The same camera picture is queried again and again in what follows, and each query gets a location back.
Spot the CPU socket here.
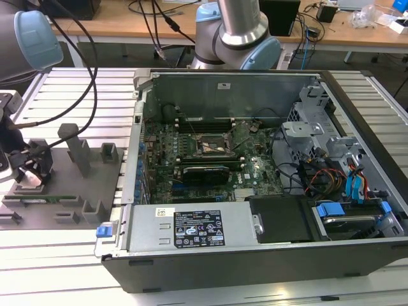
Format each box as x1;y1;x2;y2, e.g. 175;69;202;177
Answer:
196;133;232;157

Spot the red yellow wire bundle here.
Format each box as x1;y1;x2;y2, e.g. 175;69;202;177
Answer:
304;167;348;195

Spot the white small box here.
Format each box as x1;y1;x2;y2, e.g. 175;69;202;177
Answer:
389;17;408;34

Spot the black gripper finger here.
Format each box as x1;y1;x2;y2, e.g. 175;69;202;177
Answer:
8;149;28;179
24;142;54;184

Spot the grey parts rack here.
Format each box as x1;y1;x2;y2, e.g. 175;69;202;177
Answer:
0;122;126;231

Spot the large black box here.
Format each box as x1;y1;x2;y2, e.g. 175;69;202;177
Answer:
47;0;101;20

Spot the green motherboard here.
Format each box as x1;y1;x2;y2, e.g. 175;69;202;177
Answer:
142;119;285;205

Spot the silver power supply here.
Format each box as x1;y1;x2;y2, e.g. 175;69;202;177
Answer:
126;203;258;253

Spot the silver drive cage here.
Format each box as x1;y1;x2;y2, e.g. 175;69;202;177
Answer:
280;82;360;166

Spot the silver chipset heatsink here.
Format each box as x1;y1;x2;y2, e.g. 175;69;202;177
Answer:
234;187;256;202

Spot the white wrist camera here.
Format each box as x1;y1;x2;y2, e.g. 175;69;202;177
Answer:
0;149;17;185

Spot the wooden desk white frame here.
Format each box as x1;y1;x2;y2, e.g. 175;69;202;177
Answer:
50;0;408;68

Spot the black wire bundle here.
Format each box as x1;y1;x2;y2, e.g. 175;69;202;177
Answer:
298;149;323;195

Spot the white power strip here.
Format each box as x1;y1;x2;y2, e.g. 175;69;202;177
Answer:
276;52;293;70

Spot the black graphics card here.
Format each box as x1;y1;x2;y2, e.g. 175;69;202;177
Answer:
180;163;231;188

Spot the blue flat data wire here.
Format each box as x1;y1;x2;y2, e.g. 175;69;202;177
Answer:
346;165;367;205

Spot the black hard disk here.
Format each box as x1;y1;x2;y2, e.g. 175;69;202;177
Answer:
321;215;379;240

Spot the green RAM stick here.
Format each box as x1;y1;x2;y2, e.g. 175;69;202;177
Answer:
3;194;79;205

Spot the grey flat device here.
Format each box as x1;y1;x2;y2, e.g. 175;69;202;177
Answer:
337;0;375;10

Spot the black open PC case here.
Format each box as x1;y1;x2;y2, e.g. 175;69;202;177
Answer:
94;68;408;294

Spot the silver metal bracket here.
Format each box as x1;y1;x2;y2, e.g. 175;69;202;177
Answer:
281;120;323;138

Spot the clear plastic bag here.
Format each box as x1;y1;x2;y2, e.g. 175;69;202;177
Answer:
350;5;398;30

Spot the small black box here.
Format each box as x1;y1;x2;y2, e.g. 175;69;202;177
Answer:
316;3;338;23

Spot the black installed RAM stick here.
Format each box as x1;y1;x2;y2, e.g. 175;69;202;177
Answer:
178;158;246;170

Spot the black plastic shroud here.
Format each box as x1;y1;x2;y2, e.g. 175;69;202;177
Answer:
247;194;318;245

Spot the silver CPU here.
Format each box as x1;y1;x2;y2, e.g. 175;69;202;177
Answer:
18;168;43;188

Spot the black RAM slot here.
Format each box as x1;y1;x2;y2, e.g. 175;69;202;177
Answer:
176;116;236;126
176;154;240;161
176;124;234;133

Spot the blue case latch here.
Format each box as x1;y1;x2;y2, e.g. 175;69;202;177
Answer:
96;222;114;238

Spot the blue disk carrier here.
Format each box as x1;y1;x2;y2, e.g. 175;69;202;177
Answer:
314;200;392;240

